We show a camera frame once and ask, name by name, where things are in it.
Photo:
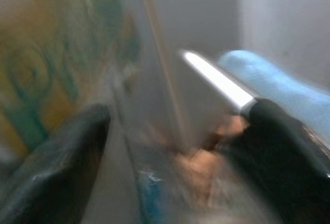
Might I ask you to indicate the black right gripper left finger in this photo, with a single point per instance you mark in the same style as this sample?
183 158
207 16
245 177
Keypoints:
56 172

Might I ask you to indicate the glossy white bar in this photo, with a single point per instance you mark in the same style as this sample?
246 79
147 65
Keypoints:
219 79

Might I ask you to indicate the yellow green patterned packet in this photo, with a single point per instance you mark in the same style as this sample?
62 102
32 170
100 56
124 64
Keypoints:
51 61

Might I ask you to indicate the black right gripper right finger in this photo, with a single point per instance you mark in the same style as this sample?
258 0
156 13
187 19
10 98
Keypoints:
278 162

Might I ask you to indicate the light blue soft pouch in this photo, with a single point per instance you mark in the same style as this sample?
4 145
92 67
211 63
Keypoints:
278 79

